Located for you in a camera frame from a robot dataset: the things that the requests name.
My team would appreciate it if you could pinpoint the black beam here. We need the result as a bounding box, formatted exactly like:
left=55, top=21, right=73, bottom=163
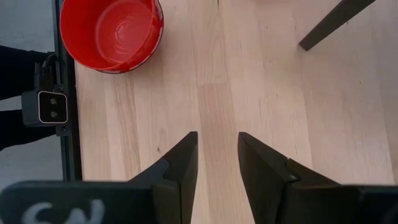
left=0, top=45, right=58, bottom=101
left=0, top=108, right=58, bottom=152

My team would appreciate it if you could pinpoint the black aluminium table frame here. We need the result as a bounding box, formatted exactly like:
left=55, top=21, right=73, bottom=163
left=52, top=0, right=83, bottom=183

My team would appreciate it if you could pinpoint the dark table-level camera box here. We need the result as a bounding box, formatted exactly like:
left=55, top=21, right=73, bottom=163
left=21, top=89, right=69, bottom=128

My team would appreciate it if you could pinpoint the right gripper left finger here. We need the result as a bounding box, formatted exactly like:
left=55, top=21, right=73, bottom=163
left=129, top=131, right=199, bottom=224

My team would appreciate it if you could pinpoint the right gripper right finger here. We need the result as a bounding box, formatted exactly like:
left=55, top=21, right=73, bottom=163
left=238, top=132, right=343, bottom=224

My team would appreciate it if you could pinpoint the red plastic mini bowl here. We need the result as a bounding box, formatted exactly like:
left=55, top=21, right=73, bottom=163
left=59, top=0, right=164, bottom=73

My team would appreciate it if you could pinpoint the black perforated metal shelf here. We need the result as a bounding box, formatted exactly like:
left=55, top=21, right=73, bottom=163
left=298, top=0, right=377, bottom=52

